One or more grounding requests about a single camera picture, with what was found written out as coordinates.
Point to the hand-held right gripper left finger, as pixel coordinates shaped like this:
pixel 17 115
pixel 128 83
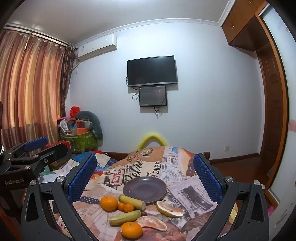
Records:
pixel 81 179

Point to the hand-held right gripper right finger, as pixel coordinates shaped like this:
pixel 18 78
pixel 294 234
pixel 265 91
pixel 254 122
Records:
pixel 205 179

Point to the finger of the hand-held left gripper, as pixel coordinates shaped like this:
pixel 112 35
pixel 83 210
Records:
pixel 54 153
pixel 37 143

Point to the large orange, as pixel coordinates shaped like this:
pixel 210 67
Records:
pixel 131 230
pixel 108 203

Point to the pomelo slice with rind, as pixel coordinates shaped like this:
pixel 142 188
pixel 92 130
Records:
pixel 170 209

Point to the small orange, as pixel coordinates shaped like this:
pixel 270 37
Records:
pixel 128 207
pixel 121 206

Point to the purple plate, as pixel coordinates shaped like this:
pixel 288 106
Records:
pixel 144 190

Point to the peeled pomelo segment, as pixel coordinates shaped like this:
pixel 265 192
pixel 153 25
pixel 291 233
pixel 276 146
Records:
pixel 151 223

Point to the red and blue box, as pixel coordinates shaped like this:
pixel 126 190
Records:
pixel 67 144

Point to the white toy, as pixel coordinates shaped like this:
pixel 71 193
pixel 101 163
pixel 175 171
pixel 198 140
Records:
pixel 63 126

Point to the green storage basket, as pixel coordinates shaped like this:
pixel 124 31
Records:
pixel 83 142

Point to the orange box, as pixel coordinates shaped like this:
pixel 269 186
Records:
pixel 79 132

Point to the red plastic bag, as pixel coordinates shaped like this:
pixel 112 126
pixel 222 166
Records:
pixel 74 111

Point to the grey pillow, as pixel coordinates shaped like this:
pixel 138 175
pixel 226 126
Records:
pixel 96 122

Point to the striped orange curtain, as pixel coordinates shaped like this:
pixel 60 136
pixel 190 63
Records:
pixel 30 88

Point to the printed blanket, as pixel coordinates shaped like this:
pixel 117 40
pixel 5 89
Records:
pixel 148 166

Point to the brown curtain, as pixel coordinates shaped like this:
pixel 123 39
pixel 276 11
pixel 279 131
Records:
pixel 67 78

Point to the pink slipper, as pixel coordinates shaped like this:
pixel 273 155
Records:
pixel 271 211

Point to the small black monitor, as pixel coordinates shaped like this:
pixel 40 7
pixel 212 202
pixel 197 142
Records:
pixel 153 95

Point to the wooden door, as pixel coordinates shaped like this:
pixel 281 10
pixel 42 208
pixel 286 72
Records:
pixel 272 104

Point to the white air conditioner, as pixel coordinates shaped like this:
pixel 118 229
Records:
pixel 97 47

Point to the wooden overhead cabinet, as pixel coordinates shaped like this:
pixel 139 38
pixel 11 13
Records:
pixel 242 25

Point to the white curtain rail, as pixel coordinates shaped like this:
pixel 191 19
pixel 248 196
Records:
pixel 34 33

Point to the wall television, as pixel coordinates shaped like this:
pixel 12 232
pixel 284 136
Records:
pixel 152 70

